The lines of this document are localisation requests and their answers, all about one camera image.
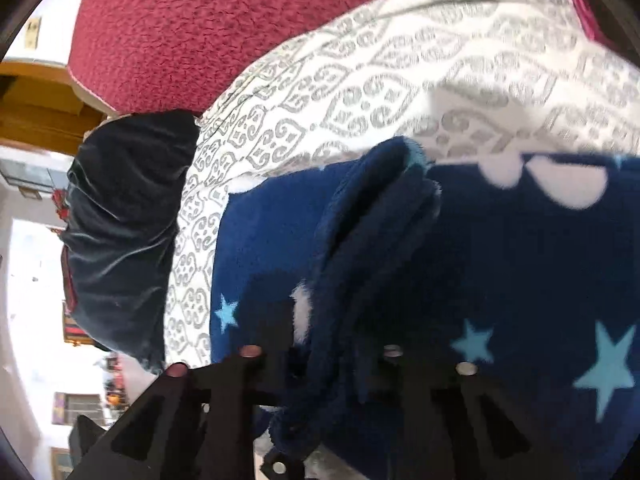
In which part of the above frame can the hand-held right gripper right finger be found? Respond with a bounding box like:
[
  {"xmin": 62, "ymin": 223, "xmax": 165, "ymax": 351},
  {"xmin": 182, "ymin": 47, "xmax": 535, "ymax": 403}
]
[{"xmin": 370, "ymin": 344, "xmax": 538, "ymax": 480}]

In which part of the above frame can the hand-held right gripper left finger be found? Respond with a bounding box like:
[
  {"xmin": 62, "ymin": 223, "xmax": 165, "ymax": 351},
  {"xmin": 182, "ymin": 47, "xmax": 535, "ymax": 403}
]
[{"xmin": 65, "ymin": 344, "xmax": 286, "ymax": 480}]

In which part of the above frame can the navy mouse-print fleece blanket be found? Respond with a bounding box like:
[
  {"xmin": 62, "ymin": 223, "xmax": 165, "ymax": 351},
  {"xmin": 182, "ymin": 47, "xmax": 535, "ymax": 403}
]
[{"xmin": 209, "ymin": 135, "xmax": 640, "ymax": 480}]

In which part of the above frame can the dark velvet pillow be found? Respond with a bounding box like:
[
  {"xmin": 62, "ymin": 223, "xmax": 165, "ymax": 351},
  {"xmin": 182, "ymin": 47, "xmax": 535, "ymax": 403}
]
[{"xmin": 59, "ymin": 109, "xmax": 202, "ymax": 375}]

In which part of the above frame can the white grey patterned bedsheet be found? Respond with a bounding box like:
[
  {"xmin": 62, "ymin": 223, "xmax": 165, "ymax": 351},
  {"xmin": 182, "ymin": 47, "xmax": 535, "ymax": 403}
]
[{"xmin": 162, "ymin": 0, "xmax": 640, "ymax": 367}]

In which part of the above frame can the wooden furniture piece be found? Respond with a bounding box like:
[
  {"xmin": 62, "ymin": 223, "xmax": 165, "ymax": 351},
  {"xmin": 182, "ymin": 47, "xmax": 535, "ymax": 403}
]
[{"xmin": 0, "ymin": 59, "xmax": 109, "ymax": 155}]

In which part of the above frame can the red patterned pillow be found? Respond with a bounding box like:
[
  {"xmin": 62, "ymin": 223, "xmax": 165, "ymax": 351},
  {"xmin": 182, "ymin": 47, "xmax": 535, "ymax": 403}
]
[{"xmin": 67, "ymin": 0, "xmax": 568, "ymax": 117}]

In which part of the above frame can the black and pink folded cloth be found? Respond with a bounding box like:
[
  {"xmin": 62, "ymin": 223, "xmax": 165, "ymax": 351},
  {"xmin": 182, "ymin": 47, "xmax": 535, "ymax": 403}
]
[{"xmin": 556, "ymin": 0, "xmax": 615, "ymax": 47}]

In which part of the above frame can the beige wall switch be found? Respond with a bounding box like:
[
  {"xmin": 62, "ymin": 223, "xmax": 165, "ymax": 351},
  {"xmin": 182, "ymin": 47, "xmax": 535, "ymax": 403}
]
[{"xmin": 25, "ymin": 16, "xmax": 44, "ymax": 51}]

